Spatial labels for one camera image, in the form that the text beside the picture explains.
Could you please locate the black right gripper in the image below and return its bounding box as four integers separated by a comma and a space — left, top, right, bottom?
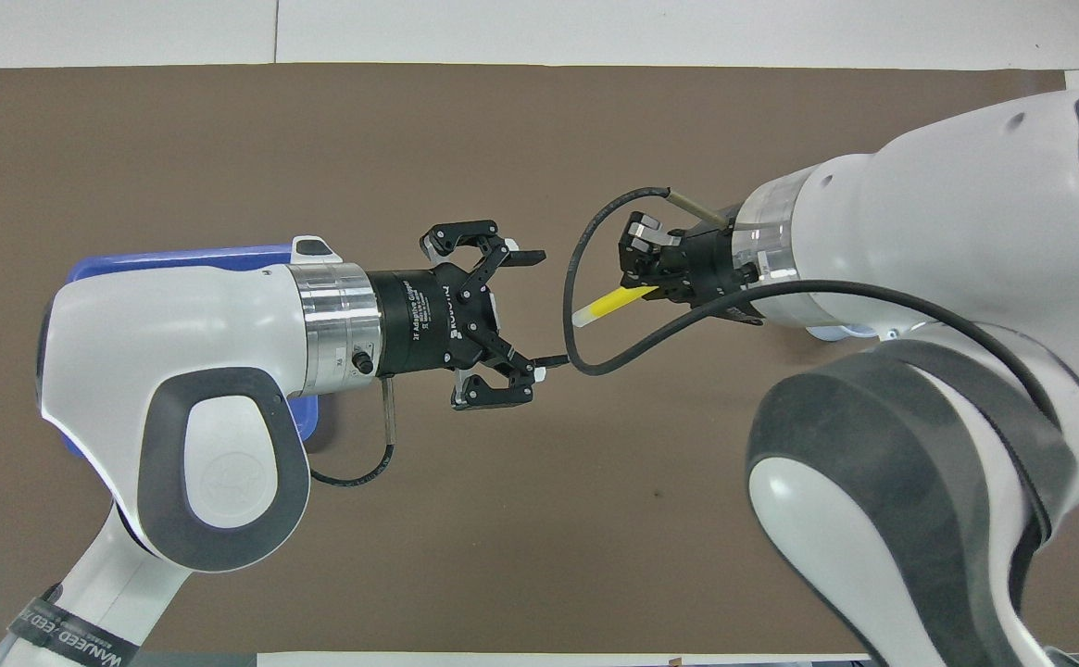
618, 211, 767, 327

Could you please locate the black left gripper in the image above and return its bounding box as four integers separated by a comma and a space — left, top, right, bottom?
368, 220, 549, 410

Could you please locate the yellow pen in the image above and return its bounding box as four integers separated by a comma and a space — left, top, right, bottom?
571, 285, 660, 327

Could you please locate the brown table mat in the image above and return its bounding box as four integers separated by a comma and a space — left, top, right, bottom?
0, 63, 1079, 654

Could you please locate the translucent plastic cup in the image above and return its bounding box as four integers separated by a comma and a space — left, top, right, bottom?
803, 320, 901, 344

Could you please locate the blue plastic tray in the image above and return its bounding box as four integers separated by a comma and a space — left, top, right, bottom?
62, 244, 320, 459

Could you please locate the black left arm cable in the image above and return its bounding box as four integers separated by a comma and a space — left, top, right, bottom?
310, 375, 398, 489

